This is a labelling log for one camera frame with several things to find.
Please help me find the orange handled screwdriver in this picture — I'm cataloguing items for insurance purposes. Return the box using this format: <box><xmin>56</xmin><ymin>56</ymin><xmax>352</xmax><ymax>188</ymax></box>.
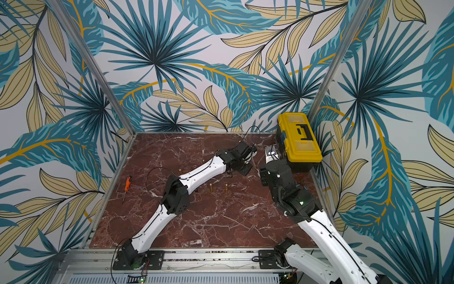
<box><xmin>122</xmin><ymin>176</ymin><xmax>132</xmax><ymax>203</ymax></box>

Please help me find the aluminium corner post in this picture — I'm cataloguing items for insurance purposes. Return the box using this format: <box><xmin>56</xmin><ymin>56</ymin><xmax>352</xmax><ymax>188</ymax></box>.
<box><xmin>307</xmin><ymin>1</ymin><xmax>372</xmax><ymax>123</ymax></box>
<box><xmin>48</xmin><ymin>0</ymin><xmax>136</xmax><ymax>136</ymax></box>

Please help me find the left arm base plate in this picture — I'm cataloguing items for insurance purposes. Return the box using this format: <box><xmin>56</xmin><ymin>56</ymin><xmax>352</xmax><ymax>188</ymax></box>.
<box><xmin>112</xmin><ymin>250</ymin><xmax>164</xmax><ymax>271</ymax></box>

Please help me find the aluminium corner post right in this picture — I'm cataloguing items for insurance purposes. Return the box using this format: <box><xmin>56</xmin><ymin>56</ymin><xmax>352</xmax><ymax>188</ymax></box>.
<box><xmin>307</xmin><ymin>1</ymin><xmax>372</xmax><ymax>123</ymax></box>

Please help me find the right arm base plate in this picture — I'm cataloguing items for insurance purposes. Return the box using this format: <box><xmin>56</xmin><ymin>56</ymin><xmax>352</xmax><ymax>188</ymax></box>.
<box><xmin>251</xmin><ymin>250</ymin><xmax>295</xmax><ymax>269</ymax></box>

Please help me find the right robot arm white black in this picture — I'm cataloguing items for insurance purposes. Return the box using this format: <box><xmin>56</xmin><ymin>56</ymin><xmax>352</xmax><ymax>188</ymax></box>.
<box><xmin>260</xmin><ymin>160</ymin><xmax>391</xmax><ymax>284</ymax></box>

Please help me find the aluminium corner post left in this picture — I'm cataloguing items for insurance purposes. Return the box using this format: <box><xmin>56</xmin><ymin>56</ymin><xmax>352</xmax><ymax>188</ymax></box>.
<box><xmin>48</xmin><ymin>0</ymin><xmax>136</xmax><ymax>136</ymax></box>

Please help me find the aluminium frame rail front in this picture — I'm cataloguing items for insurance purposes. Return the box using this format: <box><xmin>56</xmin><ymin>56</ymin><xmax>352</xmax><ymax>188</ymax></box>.
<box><xmin>52</xmin><ymin>247</ymin><xmax>366</xmax><ymax>284</ymax></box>

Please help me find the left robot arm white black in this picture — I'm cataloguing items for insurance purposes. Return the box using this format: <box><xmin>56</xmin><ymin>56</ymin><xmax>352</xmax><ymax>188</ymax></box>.
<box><xmin>117</xmin><ymin>141</ymin><xmax>257</xmax><ymax>266</ymax></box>

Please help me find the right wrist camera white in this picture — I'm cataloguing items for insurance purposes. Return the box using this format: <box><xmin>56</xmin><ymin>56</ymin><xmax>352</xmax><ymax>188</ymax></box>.
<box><xmin>265</xmin><ymin>144</ymin><xmax>280</xmax><ymax>163</ymax></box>

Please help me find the yellow black toolbox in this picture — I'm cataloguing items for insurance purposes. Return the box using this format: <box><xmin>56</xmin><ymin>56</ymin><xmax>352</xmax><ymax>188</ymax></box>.
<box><xmin>276</xmin><ymin>112</ymin><xmax>323</xmax><ymax>173</ymax></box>

